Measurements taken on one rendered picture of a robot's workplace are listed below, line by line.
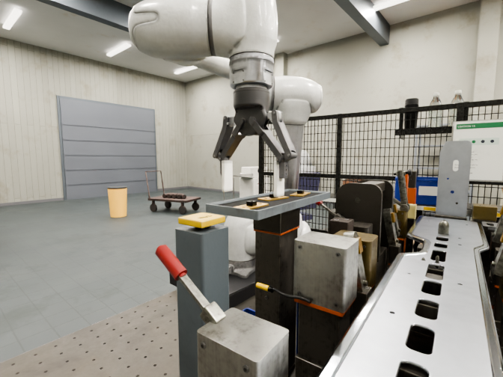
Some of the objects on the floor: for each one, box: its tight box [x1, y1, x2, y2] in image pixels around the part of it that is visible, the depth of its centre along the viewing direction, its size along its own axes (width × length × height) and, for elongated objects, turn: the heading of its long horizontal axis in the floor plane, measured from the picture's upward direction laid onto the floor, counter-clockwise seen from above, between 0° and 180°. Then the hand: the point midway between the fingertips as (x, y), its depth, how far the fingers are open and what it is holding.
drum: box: [107, 186, 127, 218], centre depth 616 cm, size 39×39×64 cm
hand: (251, 188), depth 60 cm, fingers open, 13 cm apart
